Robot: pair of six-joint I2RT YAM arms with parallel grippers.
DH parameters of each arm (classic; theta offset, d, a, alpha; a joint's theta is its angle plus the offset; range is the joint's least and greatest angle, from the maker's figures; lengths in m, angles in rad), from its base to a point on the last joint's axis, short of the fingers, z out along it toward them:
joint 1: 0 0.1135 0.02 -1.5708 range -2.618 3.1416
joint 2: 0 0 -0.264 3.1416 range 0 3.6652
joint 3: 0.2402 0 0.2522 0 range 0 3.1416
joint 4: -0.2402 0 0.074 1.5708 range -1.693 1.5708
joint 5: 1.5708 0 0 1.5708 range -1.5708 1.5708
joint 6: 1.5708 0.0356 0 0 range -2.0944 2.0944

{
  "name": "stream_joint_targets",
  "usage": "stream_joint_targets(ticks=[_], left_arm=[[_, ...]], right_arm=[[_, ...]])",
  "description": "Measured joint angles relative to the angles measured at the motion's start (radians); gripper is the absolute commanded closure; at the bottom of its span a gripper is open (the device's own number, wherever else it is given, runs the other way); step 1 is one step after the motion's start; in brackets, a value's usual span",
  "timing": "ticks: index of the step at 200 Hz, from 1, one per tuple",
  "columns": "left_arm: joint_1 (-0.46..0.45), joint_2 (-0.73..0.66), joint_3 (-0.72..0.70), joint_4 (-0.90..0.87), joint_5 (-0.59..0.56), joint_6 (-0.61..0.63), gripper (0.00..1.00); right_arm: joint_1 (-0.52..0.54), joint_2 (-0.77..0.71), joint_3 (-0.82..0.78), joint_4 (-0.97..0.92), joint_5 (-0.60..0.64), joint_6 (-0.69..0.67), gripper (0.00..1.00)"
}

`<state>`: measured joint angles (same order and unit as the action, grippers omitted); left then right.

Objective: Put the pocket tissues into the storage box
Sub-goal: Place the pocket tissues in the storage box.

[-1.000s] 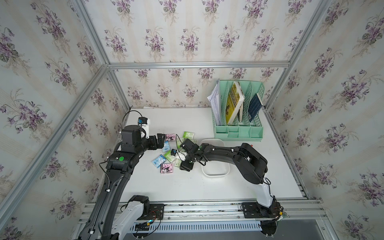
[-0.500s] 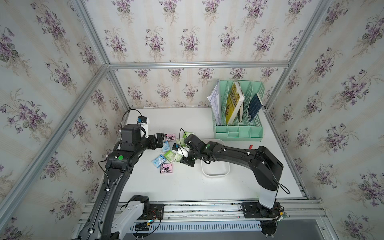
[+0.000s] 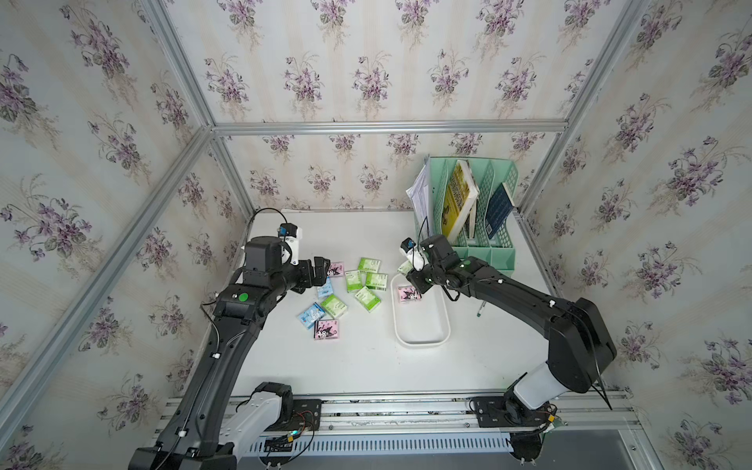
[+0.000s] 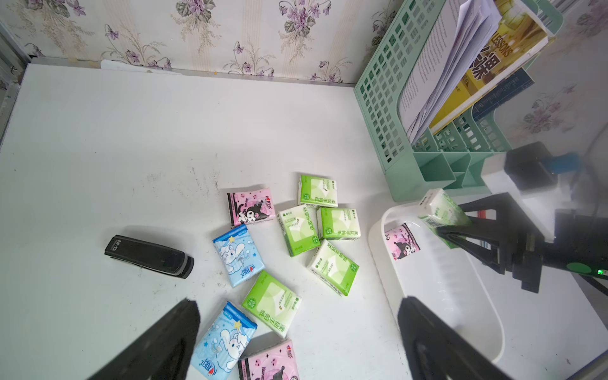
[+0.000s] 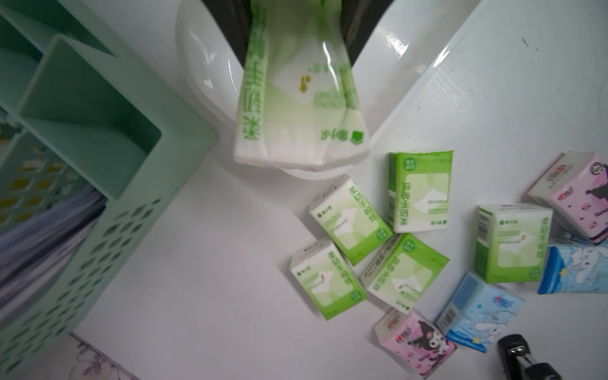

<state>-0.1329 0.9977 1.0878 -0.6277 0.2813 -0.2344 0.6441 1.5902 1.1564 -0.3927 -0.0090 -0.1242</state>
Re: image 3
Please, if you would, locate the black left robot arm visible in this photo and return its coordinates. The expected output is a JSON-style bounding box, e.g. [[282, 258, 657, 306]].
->
[[128, 223, 330, 469]]

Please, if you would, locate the mint green desk organizer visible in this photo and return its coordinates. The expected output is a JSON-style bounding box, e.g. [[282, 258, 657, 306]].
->
[[414, 157, 519, 275]]

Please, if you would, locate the light blue tissue pack lower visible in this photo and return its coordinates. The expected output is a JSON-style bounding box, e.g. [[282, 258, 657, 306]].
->
[[298, 303, 326, 329]]

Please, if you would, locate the white paper stack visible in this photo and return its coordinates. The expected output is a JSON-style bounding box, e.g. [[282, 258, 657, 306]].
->
[[405, 157, 434, 239]]

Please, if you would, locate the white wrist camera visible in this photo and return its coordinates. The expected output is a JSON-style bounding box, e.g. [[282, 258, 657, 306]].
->
[[278, 222, 302, 266], [399, 237, 426, 271]]

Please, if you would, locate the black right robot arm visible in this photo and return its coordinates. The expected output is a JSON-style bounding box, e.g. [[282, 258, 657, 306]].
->
[[401, 234, 617, 415]]

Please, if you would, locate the light blue tissue pack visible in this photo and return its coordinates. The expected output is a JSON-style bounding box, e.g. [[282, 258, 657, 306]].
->
[[298, 303, 326, 329], [317, 277, 334, 299]]

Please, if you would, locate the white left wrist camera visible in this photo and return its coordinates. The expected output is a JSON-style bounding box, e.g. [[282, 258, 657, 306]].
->
[[278, 222, 302, 266]]

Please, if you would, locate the green tissue pack bottom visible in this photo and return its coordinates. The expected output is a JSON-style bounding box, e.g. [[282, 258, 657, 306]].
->
[[398, 260, 413, 276]]

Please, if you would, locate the pink tissue pack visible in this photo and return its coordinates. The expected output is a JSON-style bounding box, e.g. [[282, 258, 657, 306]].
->
[[313, 319, 340, 341], [327, 262, 345, 277], [397, 285, 422, 304]]

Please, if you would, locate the green tissue pack top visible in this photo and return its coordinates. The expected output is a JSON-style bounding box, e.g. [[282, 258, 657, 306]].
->
[[358, 258, 381, 273]]

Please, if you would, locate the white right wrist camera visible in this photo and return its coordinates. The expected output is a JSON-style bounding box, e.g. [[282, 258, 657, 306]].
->
[[399, 237, 426, 271]]

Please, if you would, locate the dark blue notebook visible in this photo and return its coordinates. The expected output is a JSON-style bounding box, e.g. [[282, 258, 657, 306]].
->
[[484, 182, 515, 240]]

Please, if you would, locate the light blue tissue pack upper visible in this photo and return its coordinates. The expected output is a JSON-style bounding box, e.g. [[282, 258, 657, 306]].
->
[[317, 277, 334, 299]]

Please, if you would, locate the pink tissue pack top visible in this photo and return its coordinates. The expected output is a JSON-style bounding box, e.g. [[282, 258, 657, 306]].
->
[[327, 262, 345, 277]]

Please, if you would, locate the white plastic storage box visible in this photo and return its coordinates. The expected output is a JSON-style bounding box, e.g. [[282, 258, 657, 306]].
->
[[390, 273, 452, 348]]

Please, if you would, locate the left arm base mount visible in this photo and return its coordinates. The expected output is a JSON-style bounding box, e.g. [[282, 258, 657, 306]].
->
[[264, 399, 323, 433]]

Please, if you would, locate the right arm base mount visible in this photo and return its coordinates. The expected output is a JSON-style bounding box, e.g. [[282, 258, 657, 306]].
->
[[469, 394, 558, 430]]

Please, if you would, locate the yellow book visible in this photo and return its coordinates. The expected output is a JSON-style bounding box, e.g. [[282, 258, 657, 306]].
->
[[441, 159, 480, 242]]

